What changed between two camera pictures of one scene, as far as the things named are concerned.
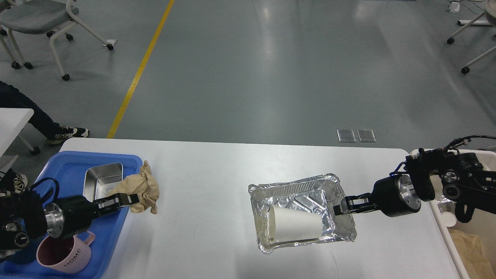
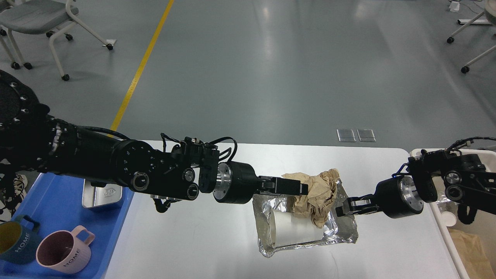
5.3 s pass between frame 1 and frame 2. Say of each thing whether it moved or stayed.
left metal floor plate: stayed
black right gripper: stayed
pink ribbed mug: stayed
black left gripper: moved
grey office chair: stayed
